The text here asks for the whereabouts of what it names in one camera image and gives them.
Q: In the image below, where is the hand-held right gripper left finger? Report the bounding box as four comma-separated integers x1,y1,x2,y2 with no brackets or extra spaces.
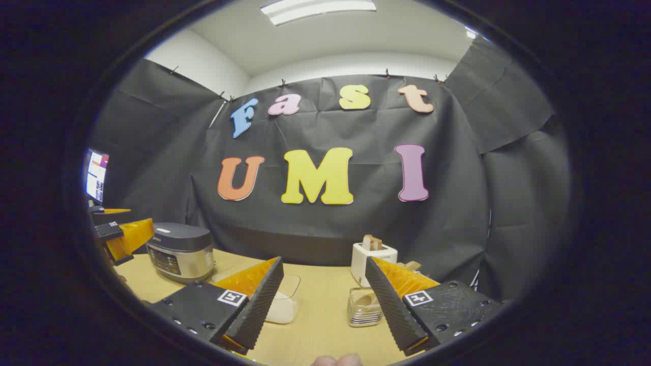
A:
147,257,284,355

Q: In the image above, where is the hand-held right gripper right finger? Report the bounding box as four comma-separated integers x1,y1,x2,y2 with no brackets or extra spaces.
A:
365,257,504,356

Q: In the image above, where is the white rice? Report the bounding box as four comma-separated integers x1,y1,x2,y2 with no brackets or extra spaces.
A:
264,297,298,324

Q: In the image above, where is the metal wire chopstick holder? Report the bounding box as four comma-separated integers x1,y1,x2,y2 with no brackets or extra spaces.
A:
347,287,383,327

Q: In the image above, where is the clear plastic rice container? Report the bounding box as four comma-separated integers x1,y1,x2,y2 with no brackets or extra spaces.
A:
214,264,302,324

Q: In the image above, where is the wooden spoon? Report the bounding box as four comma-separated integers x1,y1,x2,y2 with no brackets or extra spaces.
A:
353,261,423,308

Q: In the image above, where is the silver black rice cooker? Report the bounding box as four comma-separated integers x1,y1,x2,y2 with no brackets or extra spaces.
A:
146,222,215,284

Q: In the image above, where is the computer monitor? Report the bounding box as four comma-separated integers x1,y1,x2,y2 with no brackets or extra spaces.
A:
84,148,110,205

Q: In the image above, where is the white toaster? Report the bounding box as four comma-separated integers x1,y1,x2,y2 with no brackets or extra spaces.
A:
351,242,398,288

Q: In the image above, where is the black backdrop cloth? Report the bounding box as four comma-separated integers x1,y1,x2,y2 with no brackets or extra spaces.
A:
89,38,570,300

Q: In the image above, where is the ceiling light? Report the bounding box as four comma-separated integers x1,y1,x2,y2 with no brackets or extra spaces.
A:
260,0,378,26

